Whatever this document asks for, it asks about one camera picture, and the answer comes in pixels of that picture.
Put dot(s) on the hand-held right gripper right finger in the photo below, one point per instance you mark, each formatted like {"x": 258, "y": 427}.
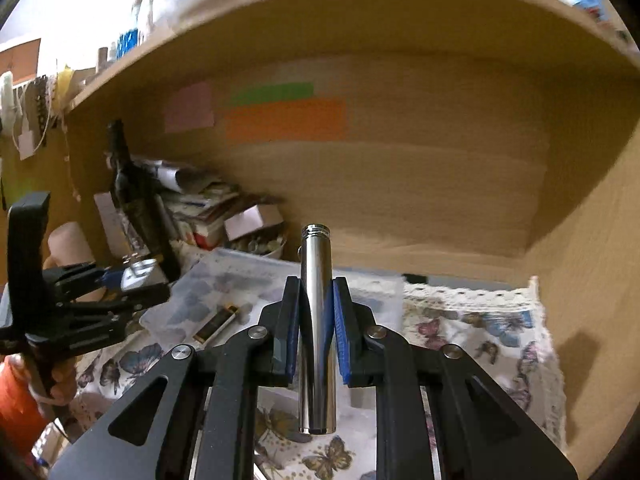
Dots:
{"x": 341, "y": 332}

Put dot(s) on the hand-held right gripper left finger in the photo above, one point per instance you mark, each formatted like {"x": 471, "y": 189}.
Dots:
{"x": 293, "y": 332}

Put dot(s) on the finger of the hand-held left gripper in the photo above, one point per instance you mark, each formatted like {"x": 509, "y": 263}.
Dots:
{"x": 95, "y": 285}
{"x": 95, "y": 327}

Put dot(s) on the silver metal tube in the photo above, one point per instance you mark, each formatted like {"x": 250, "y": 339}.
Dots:
{"x": 316, "y": 330}

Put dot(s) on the small silver metal piece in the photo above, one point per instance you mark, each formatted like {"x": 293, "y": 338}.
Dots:
{"x": 138, "y": 271}

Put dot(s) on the person's left forearm orange sleeve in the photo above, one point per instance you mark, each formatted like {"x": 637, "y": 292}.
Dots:
{"x": 17, "y": 405}

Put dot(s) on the person's left hand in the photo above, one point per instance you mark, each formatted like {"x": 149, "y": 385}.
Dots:
{"x": 62, "y": 377}

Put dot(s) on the beige round object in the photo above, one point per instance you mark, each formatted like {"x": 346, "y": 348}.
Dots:
{"x": 70, "y": 242}

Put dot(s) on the black and gold lipstick tube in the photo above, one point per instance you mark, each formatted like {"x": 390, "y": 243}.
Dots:
{"x": 216, "y": 326}

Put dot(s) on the dark glass bottle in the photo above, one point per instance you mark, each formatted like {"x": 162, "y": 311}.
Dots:
{"x": 131, "y": 195}

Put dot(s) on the small white open box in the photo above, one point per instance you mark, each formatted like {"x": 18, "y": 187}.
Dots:
{"x": 252, "y": 225}

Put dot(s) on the stack of papers and books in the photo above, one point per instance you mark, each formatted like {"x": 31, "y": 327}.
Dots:
{"x": 200, "y": 205}

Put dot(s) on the butterfly printed lace cloth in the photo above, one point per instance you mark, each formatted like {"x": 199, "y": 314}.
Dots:
{"x": 480, "y": 340}

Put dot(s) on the hanging white paper tag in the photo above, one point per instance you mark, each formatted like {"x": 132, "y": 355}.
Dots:
{"x": 27, "y": 140}

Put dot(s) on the wooden shelf cabinet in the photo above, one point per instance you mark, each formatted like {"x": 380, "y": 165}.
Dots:
{"x": 425, "y": 170}

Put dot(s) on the pink sticky note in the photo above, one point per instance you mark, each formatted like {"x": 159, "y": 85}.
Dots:
{"x": 189, "y": 107}

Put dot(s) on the orange sticky note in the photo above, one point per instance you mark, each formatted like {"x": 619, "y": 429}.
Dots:
{"x": 285, "y": 120}

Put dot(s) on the green sticky note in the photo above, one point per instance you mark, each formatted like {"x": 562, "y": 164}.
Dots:
{"x": 272, "y": 92}

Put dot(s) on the blue bottle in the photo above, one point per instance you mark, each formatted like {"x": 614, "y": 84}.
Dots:
{"x": 127, "y": 40}

